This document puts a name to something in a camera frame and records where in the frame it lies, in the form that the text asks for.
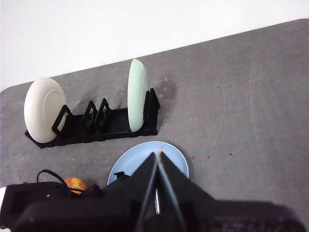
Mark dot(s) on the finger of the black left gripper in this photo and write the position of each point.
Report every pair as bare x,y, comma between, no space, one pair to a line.
95,191
119,176

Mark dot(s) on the black plate rack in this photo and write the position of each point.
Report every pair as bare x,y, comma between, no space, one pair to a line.
116,125

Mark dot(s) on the red yellow apple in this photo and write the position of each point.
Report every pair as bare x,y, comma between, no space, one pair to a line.
74,183

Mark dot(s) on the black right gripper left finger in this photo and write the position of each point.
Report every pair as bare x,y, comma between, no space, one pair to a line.
96,215

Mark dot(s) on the green plate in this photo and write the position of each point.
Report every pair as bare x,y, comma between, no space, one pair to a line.
135,96

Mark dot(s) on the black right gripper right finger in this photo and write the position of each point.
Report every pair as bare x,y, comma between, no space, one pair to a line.
229,217

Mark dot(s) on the cream plate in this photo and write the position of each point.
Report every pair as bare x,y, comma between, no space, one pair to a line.
41,108

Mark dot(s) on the blue plate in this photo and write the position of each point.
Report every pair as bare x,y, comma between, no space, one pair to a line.
135,157

